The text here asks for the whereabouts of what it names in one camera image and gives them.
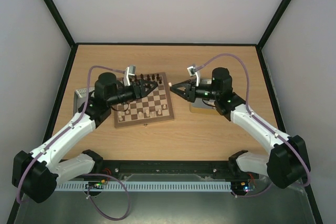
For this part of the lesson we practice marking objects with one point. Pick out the gold metal tin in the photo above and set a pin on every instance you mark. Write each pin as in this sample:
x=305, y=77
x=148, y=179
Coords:
x=202, y=106

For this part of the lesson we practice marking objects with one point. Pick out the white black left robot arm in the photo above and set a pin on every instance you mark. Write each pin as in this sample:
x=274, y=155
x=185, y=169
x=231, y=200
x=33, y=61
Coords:
x=37, y=173

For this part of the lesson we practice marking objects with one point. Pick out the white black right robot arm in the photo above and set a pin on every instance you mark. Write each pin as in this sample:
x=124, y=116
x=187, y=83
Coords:
x=286, y=160

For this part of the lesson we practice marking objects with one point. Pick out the black frame post left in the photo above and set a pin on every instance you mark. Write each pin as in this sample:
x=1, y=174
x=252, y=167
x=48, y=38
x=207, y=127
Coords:
x=60, y=22

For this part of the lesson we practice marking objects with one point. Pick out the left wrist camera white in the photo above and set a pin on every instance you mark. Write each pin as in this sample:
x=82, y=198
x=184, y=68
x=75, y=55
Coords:
x=128, y=74

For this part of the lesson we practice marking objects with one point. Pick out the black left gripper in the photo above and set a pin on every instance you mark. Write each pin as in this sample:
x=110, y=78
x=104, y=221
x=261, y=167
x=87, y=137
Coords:
x=135, y=91

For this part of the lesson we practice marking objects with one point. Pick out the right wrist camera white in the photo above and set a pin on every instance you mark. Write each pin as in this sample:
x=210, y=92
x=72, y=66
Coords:
x=193, y=72

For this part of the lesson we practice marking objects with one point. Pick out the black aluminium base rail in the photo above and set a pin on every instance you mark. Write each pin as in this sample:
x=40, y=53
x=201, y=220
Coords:
x=227, y=170

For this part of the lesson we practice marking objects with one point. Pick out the wooden chess board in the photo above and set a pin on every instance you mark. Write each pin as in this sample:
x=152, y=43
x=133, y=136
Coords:
x=154, y=101

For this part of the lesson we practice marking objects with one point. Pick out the light blue cable duct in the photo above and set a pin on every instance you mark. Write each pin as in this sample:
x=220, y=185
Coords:
x=147, y=186

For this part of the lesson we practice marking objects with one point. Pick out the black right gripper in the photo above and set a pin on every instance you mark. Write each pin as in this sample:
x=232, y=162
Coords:
x=189, y=92

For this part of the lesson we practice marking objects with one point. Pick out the black frame post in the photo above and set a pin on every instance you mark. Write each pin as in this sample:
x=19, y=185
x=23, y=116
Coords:
x=60, y=22
x=273, y=23

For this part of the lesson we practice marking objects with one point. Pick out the silver tin lid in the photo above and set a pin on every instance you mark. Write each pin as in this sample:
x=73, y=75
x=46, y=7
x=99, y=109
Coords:
x=78, y=99

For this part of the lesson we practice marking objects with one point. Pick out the black frame post right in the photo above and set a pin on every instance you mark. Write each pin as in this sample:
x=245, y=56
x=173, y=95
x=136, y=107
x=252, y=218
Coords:
x=273, y=23

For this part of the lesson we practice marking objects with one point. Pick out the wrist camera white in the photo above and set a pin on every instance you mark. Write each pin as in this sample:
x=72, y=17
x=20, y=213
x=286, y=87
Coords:
x=193, y=72
x=128, y=74

